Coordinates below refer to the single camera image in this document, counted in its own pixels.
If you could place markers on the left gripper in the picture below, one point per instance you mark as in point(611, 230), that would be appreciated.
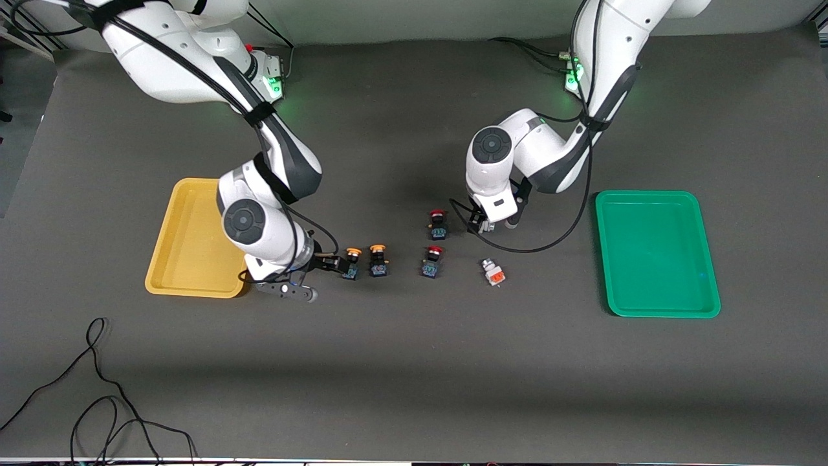
point(477, 221)

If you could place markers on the green plastic tray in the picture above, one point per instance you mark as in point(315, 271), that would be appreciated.
point(656, 255)

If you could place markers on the orange white button switch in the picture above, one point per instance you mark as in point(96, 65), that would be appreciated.
point(494, 273)

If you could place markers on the yellow plastic tray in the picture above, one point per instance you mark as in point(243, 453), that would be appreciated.
point(187, 246)

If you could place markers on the aluminium frame rail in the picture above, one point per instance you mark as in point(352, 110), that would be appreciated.
point(26, 40)

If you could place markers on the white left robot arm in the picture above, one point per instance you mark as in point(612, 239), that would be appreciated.
point(608, 39)

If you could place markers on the red push button switch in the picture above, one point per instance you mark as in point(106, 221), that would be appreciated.
point(431, 264)
point(438, 226)

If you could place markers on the yellow push button switch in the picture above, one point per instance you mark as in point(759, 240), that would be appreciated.
point(379, 262)
point(352, 266)

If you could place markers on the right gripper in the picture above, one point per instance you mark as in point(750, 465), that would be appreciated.
point(323, 262)

